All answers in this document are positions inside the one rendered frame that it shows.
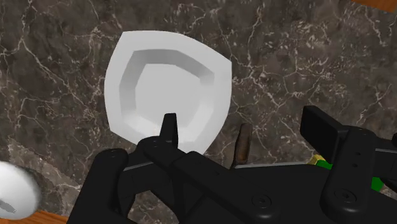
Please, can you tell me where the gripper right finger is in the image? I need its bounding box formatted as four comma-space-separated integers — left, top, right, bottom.
299, 105, 397, 224

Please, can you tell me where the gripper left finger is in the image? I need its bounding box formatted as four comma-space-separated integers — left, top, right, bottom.
67, 113, 281, 224

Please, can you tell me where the green and yellow object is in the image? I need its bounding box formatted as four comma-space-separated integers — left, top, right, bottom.
307, 154, 385, 192

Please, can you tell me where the white squarish plate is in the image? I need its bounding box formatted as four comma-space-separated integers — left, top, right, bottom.
104, 30, 233, 155

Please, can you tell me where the white round object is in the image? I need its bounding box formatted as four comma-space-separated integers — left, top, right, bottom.
0, 161, 41, 220

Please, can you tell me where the brown wooden stick handle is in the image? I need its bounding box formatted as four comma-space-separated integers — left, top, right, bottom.
230, 123, 254, 169

